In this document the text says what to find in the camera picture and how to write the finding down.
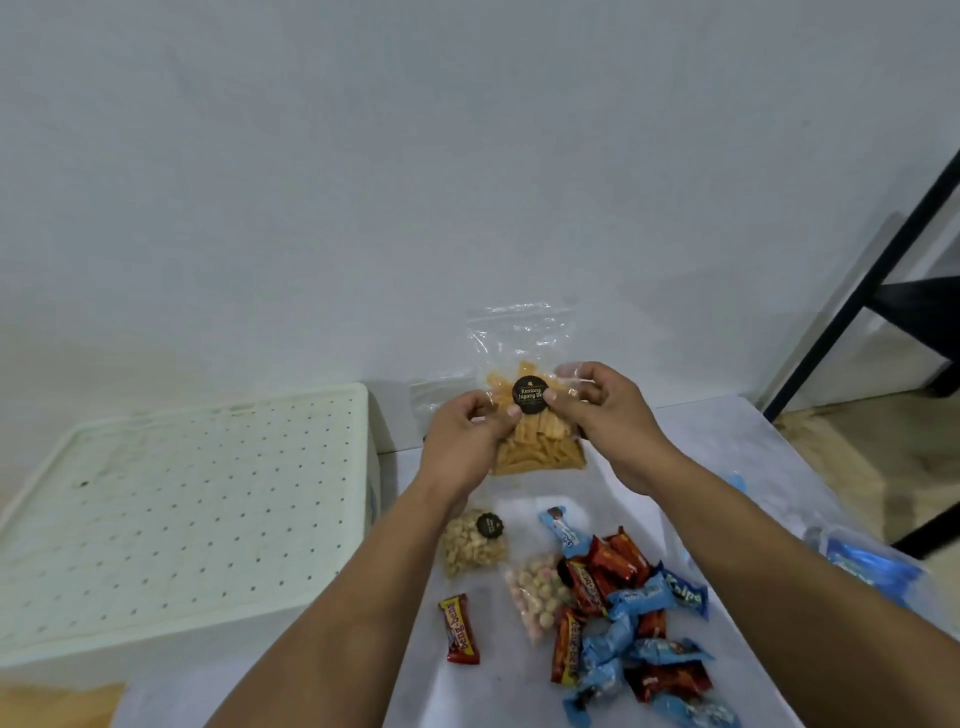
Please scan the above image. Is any person's left hand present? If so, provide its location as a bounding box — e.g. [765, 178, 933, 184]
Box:
[414, 389, 525, 520]

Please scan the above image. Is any person's right hand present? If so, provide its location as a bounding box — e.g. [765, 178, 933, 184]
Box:
[541, 361, 681, 498]

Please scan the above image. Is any clear bag of orange sticks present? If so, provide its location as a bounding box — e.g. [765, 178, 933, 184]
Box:
[465, 300, 591, 478]

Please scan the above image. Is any person's right forearm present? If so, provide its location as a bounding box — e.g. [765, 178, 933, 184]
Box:
[637, 448, 960, 728]

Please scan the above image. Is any person's left forearm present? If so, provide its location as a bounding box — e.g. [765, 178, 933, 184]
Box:
[204, 480, 483, 728]

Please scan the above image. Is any empty clear plastic bag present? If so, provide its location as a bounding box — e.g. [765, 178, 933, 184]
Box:
[410, 373, 489, 435]

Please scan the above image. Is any clear bag of cashew nuts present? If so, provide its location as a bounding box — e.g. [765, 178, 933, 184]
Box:
[441, 508, 510, 579]

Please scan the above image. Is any pile of red snack packets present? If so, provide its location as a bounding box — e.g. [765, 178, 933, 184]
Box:
[550, 526, 714, 704]

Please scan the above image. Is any clear bag of pastel balls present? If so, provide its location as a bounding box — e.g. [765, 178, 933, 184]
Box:
[503, 553, 573, 648]

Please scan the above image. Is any pile of blue wafer packets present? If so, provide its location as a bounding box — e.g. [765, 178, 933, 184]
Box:
[537, 506, 741, 728]

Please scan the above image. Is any red wrapped chocolate bar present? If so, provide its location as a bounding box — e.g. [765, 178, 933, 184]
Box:
[438, 593, 483, 666]

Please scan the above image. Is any white perforated plastic crate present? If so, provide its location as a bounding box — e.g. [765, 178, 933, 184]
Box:
[0, 383, 382, 670]

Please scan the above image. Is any blue plastic wrapper pack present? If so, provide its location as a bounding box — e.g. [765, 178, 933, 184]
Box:
[804, 523, 925, 610]

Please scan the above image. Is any black metal shelf frame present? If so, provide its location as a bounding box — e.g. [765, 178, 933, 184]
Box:
[762, 148, 960, 561]

